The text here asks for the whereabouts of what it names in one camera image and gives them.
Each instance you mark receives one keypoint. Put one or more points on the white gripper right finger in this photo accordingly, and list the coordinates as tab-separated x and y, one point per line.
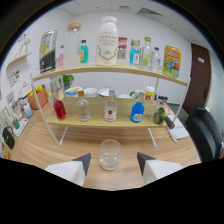
156	168

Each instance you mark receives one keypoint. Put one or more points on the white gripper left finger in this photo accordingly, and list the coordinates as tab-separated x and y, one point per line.
71	170

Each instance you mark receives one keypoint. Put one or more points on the small red liquid bottle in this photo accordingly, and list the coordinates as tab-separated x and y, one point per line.
60	111

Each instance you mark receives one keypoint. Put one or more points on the green glass cup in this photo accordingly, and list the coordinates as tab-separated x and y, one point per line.
16	124

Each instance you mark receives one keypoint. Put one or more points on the blue white gradient cup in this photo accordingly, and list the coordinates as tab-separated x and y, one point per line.
28	110

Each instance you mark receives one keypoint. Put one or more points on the clear glass tumbler with ice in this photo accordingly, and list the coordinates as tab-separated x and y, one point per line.
110	156

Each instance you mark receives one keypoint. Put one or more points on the glass jar of limes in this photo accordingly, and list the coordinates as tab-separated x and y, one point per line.
159	115

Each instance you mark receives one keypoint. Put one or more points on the blue liquid bottle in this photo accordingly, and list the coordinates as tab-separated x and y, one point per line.
137	113

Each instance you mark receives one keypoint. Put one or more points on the black sofa chair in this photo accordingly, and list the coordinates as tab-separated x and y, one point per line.
205	133

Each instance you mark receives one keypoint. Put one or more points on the orange patterned paper sheet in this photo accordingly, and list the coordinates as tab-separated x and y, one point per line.
168	109

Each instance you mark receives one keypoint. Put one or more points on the white tray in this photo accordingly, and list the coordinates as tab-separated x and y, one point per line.
22	128

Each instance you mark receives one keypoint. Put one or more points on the yellow box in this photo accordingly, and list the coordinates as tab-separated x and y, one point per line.
6	154

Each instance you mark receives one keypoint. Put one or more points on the clear bottle red white label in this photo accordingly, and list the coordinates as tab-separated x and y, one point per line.
110	111

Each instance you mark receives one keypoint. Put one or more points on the black kettle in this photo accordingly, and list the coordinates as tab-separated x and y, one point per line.
8	138

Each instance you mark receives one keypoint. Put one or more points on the yellow tub white lid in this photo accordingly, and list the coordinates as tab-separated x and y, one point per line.
150	93

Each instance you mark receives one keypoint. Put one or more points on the green white mug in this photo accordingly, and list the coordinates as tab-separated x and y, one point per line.
134	95

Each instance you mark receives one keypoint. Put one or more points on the orange storage basket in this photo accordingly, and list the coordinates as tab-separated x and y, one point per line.
39	99

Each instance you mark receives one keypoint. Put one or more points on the blue patterned bowl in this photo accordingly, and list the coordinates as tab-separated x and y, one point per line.
74	91

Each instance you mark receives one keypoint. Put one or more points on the white flat dish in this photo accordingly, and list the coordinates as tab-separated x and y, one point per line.
124	96

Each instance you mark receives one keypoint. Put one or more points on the plain white bowl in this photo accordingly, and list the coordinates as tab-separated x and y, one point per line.
90	92

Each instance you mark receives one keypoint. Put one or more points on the red patterned bowl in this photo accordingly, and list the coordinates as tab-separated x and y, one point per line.
105	92

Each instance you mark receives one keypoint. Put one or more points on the green potted plant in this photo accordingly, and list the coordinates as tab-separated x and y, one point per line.
68	80

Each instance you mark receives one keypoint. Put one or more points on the brown wooden door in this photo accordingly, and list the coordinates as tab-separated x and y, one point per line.
197	80

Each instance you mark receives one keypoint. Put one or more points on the small pink bottle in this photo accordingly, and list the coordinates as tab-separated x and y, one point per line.
61	59

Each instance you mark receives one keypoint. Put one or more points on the light blue gin bottle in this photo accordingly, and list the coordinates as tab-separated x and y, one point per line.
134	56

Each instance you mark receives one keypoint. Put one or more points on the small teal bottle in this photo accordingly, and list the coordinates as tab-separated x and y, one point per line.
84	53

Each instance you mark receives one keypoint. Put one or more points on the tall clear jar cork lid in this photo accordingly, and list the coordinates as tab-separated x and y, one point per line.
72	46

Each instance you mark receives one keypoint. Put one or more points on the large white milk bottle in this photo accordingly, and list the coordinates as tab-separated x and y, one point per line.
107	43

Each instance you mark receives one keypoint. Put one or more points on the white figurine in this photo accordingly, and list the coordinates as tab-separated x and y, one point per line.
25	45

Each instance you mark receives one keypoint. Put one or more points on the ceiling air vent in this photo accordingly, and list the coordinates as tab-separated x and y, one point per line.
149	12

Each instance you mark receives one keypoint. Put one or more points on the white picture frame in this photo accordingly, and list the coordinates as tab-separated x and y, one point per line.
16	110

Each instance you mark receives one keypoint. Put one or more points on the wooden two-tier white-frame shelf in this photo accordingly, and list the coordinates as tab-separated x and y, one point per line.
100	68

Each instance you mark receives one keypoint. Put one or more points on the wall sticker cluster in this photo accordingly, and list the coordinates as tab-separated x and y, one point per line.
14	79

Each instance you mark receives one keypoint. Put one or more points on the grey paper wall sheet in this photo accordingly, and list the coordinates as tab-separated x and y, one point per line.
122	54

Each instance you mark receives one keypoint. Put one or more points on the wooden wall shelf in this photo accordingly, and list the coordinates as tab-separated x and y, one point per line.
20	58

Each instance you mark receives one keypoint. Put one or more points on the blue green wall poster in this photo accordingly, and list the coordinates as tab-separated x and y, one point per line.
133	40

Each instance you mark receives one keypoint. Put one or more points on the red wall poster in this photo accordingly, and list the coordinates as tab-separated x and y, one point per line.
122	42

